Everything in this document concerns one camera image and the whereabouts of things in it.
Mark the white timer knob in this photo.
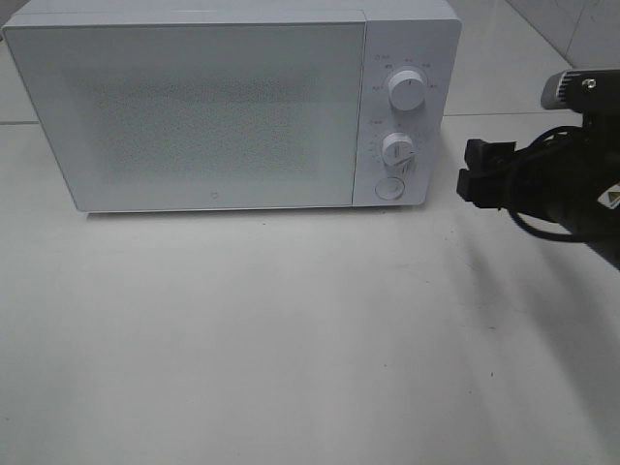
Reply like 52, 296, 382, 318
381, 132, 416, 168

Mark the round door release button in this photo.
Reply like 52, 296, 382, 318
375, 176, 405, 201

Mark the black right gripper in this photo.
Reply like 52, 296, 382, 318
456, 126, 619, 242

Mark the white microwave door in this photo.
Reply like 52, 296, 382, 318
6, 23, 365, 212

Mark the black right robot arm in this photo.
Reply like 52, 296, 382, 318
456, 126, 619, 268

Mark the white microwave oven body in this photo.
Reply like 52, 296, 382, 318
1, 1, 461, 211

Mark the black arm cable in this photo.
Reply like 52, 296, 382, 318
508, 126, 592, 243

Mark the upper white power knob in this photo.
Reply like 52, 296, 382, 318
387, 68, 426, 111

